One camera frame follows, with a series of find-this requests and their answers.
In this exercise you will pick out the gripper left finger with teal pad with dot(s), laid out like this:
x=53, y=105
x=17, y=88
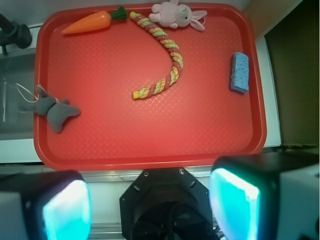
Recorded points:
x=45, y=206

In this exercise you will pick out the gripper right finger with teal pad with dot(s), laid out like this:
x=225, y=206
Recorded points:
x=267, y=196

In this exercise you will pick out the blue sponge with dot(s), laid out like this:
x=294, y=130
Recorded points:
x=239, y=79

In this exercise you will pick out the grey plush bunny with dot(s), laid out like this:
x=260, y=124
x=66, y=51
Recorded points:
x=56, y=112

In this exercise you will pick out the red plastic tray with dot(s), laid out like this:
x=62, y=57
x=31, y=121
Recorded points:
x=192, y=123

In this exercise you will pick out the grey toy sink basin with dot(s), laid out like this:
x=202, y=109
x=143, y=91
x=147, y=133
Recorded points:
x=16, y=70

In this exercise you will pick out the grey sink faucet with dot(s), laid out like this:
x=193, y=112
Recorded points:
x=12, y=33

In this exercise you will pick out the orange toy carrot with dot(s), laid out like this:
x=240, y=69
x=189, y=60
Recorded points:
x=96, y=21

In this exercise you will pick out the pink plush bunny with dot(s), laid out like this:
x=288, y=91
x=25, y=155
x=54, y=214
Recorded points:
x=173, y=15

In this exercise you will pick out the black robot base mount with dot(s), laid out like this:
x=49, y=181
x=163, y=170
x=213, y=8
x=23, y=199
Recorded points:
x=166, y=204

